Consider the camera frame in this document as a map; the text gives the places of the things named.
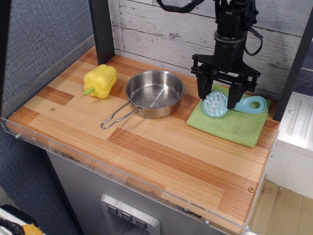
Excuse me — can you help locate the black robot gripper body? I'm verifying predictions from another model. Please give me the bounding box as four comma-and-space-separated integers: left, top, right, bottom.
191, 39, 260, 92

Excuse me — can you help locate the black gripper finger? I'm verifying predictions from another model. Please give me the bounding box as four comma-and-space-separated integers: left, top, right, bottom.
227, 82, 246, 109
196, 70, 214, 99

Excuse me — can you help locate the light blue dish brush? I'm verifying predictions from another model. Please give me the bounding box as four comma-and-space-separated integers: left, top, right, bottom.
202, 92, 267, 118

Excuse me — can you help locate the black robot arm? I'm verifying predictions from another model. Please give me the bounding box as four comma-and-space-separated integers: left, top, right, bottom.
191, 0, 262, 110

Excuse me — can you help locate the green folded cloth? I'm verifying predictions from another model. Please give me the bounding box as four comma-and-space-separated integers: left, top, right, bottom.
186, 83, 272, 148

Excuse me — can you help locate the stainless steel pan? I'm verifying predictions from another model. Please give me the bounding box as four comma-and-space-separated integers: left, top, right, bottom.
100, 70, 185, 129

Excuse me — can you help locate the white side cabinet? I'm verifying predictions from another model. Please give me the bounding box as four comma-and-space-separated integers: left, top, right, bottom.
265, 92, 313, 198

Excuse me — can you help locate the yellow toy bell pepper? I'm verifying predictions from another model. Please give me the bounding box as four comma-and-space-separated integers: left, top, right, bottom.
83, 64, 117, 99

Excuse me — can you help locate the clear acrylic table guard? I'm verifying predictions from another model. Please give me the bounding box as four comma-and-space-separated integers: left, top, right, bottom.
6, 43, 278, 235

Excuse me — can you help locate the silver cabinet button panel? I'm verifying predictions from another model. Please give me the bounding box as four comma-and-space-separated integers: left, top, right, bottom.
101, 193, 161, 235

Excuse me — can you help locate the grey metal cabinet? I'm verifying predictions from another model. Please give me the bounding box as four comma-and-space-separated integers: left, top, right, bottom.
47, 152, 221, 235

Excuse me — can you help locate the black yellow bag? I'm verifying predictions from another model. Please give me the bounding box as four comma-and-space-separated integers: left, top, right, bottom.
0, 205, 44, 235

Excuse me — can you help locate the dark right vertical post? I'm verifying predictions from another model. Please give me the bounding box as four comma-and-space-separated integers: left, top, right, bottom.
273, 10, 313, 121

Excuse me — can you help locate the dark vertical post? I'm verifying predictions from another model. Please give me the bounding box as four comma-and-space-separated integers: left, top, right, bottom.
273, 10, 313, 121
89, 0, 115, 65

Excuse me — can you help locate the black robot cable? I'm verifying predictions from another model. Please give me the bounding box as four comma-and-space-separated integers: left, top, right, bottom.
155, 0, 264, 56

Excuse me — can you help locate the dark left vertical post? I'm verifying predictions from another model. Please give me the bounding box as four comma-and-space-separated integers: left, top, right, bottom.
89, 0, 115, 65

